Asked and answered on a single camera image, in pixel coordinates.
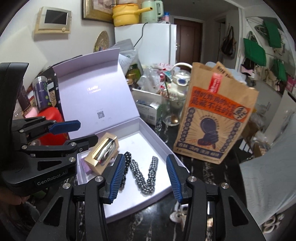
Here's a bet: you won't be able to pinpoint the grey plastic bag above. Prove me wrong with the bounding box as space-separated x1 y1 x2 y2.
116 39 136 51

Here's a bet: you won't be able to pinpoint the person's left hand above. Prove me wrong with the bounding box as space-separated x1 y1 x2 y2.
0 186 30 207

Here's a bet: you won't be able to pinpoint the wall intercom panel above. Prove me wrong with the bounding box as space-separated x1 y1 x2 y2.
34 6 72 41

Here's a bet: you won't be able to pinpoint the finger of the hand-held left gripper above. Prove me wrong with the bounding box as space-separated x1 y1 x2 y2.
16 134 99 163
11 116 81 141

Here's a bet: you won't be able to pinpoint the yellow pot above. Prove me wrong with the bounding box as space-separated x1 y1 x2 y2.
112 2 153 26

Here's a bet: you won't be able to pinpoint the white patterned slippers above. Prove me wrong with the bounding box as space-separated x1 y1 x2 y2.
262 212 286 234

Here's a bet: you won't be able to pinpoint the dark hanging handbag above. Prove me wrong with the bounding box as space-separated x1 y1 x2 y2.
221 25 236 58

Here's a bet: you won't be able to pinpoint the gold windowed perfume box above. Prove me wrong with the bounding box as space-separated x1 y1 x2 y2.
84 133 120 176

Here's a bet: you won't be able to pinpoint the brown door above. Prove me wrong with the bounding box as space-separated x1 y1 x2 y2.
173 18 204 70

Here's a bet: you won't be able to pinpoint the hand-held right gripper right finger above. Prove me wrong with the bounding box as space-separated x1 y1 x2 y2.
166 154 266 241

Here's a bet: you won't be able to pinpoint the round woven mat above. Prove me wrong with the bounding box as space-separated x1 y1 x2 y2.
94 31 110 52

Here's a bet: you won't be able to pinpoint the black polka dot scrunchie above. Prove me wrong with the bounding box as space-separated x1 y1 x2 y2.
120 152 132 186

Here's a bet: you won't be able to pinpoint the clear plastic bag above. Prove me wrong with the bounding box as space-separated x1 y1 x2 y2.
139 67 167 93

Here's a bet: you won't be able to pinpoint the white fridge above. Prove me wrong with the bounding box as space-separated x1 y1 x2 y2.
114 23 177 67

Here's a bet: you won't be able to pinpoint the white medicine box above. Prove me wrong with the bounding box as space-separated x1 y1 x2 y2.
132 89 162 124

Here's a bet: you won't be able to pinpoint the white translucent hair claw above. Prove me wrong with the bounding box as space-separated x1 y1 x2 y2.
170 204 189 223

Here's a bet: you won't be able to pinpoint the black power cable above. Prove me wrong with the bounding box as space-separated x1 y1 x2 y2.
134 22 148 48

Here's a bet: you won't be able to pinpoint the white handled water bottle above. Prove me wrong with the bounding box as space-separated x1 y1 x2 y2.
170 62 193 98

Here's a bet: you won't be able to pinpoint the framed picture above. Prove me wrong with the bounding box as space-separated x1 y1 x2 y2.
82 0 118 23

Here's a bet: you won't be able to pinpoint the black white checked scrunchie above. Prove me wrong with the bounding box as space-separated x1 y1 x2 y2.
129 156 159 194

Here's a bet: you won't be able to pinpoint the brown printed paper bag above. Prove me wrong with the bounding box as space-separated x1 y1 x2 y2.
173 61 259 165

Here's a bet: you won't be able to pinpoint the green tote bag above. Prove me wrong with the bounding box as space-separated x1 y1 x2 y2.
264 19 282 48
272 59 287 81
243 38 267 67

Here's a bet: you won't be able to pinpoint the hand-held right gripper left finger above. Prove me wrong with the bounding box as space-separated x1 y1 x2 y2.
25 153 127 241

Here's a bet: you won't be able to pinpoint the red plastic canister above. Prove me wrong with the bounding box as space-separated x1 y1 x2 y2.
37 107 70 146

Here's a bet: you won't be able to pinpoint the lilac hinged gift box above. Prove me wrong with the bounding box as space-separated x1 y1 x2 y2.
53 48 190 224

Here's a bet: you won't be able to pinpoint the pale green electric kettle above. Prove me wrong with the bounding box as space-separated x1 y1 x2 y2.
141 0 164 24

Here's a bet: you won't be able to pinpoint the glass cup with spoon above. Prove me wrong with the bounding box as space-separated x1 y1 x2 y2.
161 89 185 126

